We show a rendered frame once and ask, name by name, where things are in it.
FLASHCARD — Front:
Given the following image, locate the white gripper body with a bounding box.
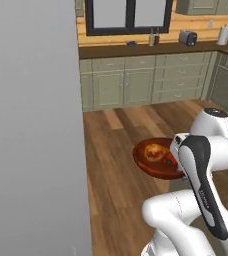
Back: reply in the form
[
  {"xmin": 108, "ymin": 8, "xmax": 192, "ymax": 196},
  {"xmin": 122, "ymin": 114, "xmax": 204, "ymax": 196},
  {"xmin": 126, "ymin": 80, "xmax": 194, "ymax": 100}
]
[{"xmin": 169, "ymin": 132, "xmax": 191, "ymax": 167}]

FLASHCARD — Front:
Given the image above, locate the red bell pepper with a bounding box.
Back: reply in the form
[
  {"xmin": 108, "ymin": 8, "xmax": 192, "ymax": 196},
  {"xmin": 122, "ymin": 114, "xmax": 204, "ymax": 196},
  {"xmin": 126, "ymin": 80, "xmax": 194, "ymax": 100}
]
[{"xmin": 162, "ymin": 151, "xmax": 178, "ymax": 168}]

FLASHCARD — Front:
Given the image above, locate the golden chicken drumstick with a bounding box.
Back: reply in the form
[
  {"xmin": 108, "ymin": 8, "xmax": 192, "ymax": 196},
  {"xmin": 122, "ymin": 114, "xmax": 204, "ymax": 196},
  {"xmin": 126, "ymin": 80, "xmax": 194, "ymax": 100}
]
[{"xmin": 143, "ymin": 143, "xmax": 171, "ymax": 163}]

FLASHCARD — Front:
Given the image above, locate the brown-red bowl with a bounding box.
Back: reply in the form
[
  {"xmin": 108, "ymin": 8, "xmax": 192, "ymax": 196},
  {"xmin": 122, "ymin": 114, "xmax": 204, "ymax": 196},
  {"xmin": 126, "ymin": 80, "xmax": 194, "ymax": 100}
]
[{"xmin": 132, "ymin": 136, "xmax": 187, "ymax": 181}]

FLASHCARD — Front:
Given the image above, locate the grey fridge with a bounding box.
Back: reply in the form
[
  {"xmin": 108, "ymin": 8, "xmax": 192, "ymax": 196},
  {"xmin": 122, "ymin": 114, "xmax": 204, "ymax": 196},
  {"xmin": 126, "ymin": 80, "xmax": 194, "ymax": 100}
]
[{"xmin": 0, "ymin": 0, "xmax": 93, "ymax": 256}]

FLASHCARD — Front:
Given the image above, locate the long green base cupboard run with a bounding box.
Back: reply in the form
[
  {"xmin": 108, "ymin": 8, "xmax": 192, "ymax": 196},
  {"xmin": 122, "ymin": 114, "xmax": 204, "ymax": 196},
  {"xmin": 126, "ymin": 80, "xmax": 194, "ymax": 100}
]
[{"xmin": 78, "ymin": 51, "xmax": 220, "ymax": 113}]

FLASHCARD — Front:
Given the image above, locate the grey toaster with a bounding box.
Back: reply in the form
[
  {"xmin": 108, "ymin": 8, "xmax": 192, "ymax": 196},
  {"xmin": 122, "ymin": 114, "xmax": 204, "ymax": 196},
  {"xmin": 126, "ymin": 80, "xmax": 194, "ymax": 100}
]
[{"xmin": 178, "ymin": 29, "xmax": 199, "ymax": 47}]

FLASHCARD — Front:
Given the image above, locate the dark red bottle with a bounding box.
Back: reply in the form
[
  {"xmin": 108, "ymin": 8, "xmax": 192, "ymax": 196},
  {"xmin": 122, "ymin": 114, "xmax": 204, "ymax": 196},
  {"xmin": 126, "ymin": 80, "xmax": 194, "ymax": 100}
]
[{"xmin": 154, "ymin": 28, "xmax": 161, "ymax": 46}]

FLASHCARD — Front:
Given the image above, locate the pale olive bottle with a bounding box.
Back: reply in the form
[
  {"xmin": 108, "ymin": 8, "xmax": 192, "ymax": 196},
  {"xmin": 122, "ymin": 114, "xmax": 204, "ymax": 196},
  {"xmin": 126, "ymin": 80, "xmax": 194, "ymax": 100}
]
[{"xmin": 148, "ymin": 27, "xmax": 156, "ymax": 47}]

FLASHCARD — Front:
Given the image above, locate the black-framed window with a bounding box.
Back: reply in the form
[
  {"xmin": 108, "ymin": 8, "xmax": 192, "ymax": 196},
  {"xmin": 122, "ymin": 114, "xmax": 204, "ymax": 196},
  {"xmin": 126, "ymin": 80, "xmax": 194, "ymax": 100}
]
[{"xmin": 84, "ymin": 0, "xmax": 175, "ymax": 37}]

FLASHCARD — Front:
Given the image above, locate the wide green wall cupboard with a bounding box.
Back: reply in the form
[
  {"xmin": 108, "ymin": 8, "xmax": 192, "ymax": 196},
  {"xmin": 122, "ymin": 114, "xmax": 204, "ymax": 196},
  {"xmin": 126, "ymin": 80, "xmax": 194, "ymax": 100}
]
[{"xmin": 174, "ymin": 0, "xmax": 228, "ymax": 16}]

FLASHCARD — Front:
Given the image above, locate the narrow green wall cupboard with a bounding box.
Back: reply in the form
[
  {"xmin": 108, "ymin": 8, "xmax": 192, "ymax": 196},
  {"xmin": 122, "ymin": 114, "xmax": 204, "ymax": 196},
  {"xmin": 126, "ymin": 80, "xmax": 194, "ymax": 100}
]
[{"xmin": 74, "ymin": 0, "xmax": 86, "ymax": 18}]

